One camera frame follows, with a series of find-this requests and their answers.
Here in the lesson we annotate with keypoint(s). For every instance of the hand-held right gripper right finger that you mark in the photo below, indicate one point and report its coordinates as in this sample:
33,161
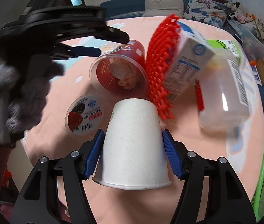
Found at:
171,156

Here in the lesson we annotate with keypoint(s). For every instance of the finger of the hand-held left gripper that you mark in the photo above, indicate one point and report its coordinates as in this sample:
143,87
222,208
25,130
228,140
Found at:
113,34
87,51

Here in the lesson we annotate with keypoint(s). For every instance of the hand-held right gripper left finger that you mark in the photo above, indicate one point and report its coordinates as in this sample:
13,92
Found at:
94,154

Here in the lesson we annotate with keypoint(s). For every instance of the white paper cup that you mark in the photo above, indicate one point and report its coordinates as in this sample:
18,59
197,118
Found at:
133,144

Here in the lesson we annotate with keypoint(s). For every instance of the red instant noodle cup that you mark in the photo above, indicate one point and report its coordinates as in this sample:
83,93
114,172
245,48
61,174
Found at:
120,74

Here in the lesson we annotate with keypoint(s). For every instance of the clear green label bottle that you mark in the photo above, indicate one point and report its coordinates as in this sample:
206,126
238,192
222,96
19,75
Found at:
220,93

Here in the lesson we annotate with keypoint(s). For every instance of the person's left hand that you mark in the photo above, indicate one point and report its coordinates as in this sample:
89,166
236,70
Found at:
19,112

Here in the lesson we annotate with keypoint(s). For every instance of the blue sofa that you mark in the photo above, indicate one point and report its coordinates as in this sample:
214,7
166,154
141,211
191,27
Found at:
122,7

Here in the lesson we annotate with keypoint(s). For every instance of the small yogurt cup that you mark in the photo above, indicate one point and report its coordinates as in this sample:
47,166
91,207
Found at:
85,115

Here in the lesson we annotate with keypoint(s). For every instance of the red plastic mesh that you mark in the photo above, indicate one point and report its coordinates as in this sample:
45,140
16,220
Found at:
158,58

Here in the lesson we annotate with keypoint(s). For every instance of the beige pillow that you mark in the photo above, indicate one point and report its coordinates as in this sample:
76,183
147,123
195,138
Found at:
163,7

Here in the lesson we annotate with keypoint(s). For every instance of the white blue milk carton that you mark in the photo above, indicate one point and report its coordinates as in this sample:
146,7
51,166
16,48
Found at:
188,58

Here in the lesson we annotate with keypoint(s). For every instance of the butterfly print pillow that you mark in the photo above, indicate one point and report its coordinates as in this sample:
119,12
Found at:
204,10

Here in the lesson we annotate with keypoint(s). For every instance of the plush toys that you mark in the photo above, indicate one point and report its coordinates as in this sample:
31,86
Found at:
233,10

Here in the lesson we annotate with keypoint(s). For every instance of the clear storage bin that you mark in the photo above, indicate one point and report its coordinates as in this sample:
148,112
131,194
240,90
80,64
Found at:
260,44

